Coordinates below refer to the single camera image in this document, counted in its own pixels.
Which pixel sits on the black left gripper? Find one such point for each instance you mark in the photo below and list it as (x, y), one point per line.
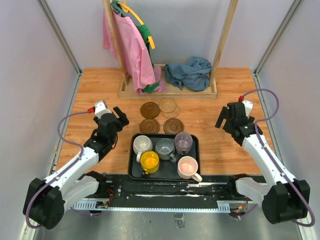
(122, 121)

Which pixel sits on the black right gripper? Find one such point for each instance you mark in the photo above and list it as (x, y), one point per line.
(223, 115)

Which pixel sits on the brown wooden coaster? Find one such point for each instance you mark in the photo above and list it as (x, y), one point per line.
(149, 126)
(173, 126)
(150, 110)

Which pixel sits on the woven rattan coaster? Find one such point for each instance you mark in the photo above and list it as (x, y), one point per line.
(167, 105)
(172, 114)

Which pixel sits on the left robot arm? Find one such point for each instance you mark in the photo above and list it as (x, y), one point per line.
(48, 199)

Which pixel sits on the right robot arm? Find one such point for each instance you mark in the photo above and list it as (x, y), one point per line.
(283, 198)

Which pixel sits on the wooden clothes rack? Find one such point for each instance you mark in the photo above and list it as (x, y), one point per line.
(126, 89)

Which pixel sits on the white speckled mug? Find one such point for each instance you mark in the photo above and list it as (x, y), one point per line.
(141, 144)

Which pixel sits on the purple glass mug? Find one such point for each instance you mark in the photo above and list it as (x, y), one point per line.
(183, 142)

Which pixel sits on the blue crumpled cloth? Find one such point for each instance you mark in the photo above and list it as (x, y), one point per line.
(194, 74)

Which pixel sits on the pink shirt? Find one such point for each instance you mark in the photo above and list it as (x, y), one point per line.
(132, 39)

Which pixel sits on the yellow mug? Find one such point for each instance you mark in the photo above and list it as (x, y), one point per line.
(149, 162)

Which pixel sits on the grey mug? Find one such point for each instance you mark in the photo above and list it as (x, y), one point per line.
(165, 150)

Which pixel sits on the pink mug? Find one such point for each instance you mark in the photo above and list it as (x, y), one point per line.
(187, 168)

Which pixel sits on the black plastic tray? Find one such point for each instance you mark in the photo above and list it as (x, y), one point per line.
(167, 170)

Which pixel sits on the green garment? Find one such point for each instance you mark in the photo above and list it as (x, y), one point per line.
(137, 42)

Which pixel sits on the yellow clothes hanger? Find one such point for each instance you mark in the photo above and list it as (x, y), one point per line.
(129, 10)

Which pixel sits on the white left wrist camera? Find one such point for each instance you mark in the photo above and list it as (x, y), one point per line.
(100, 108)

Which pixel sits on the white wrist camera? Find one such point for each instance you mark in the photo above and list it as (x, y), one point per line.
(100, 108)
(248, 105)

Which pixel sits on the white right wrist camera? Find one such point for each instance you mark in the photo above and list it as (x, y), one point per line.
(248, 105)

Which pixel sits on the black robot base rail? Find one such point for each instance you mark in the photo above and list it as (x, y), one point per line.
(127, 192)

